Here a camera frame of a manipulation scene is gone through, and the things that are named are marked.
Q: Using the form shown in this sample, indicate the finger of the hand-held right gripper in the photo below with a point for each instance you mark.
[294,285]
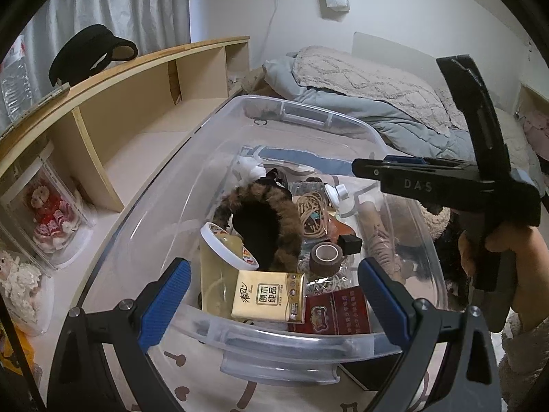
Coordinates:
[482,120]
[411,176]

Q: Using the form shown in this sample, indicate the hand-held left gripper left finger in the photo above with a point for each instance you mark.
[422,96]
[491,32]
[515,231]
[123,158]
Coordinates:
[165,304]

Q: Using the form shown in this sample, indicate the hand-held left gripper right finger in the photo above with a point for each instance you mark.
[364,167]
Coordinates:
[386,304]

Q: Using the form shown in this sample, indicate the small black box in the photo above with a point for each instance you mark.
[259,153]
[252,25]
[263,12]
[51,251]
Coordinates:
[348,244]

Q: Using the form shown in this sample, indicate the clear plastic storage bin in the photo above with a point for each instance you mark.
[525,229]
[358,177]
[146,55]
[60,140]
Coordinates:
[171,206]

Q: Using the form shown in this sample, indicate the yellow tissue pack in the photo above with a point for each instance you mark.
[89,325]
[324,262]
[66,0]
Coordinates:
[268,296]

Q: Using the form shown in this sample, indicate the person's right hand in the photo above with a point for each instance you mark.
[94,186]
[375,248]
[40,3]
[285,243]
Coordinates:
[532,266]

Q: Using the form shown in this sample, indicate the beige textured pillow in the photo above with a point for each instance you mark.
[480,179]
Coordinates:
[364,81]
[506,137]

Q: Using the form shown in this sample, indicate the beige fuzzy hat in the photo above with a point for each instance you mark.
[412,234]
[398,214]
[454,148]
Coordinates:
[424,221]

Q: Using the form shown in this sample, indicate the red packet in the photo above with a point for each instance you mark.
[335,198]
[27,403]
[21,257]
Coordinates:
[334,313]

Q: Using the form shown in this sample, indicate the pile of pink clothes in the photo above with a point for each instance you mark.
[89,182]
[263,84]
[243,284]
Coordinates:
[538,131]

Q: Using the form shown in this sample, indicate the grey duvet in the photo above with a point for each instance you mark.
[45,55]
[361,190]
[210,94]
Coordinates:
[386,124]

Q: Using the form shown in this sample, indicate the cardboard tube with stocking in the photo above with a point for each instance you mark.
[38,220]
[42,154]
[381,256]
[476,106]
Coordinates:
[379,240]

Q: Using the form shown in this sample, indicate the flat black box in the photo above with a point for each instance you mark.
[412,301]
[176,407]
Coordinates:
[373,373]

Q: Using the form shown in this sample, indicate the black wig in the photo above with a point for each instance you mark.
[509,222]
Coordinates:
[448,266]

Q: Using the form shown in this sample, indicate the small white bottle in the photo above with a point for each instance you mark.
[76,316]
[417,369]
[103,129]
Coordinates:
[339,197]

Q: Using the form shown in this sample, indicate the brown tape roll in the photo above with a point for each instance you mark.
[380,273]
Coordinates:
[326,257]

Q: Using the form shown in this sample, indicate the white rimmed round tub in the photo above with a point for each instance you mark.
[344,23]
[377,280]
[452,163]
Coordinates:
[221,240]

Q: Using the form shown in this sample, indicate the brown leather pouch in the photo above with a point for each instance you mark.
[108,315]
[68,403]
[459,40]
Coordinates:
[343,228]

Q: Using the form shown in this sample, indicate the bundle of rubber bands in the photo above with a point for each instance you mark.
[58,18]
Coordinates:
[311,214]

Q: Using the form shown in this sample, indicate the grey headboard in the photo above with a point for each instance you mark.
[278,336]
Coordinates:
[394,51]

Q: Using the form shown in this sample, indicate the brown fur earmuffs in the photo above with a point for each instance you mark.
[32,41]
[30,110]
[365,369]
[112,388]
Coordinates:
[257,227]

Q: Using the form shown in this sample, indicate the white plush doll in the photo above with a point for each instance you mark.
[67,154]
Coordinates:
[19,287]

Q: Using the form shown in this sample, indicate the doll in clear case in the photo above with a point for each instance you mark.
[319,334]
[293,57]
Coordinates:
[47,214]

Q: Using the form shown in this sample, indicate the yellow packet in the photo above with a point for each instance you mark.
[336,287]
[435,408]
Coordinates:
[13,352]

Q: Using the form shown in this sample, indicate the wooden bedside shelf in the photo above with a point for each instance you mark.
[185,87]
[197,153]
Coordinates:
[141,94]

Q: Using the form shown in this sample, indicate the black visor cap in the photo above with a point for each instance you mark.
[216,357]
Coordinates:
[85,51]

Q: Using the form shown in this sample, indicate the clear water bottle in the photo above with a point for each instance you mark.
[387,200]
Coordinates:
[15,86]

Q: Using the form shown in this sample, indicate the grey curtain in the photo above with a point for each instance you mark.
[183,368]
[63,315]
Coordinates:
[120,8]

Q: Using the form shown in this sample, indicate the wall niche shelf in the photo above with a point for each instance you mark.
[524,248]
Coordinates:
[521,98]

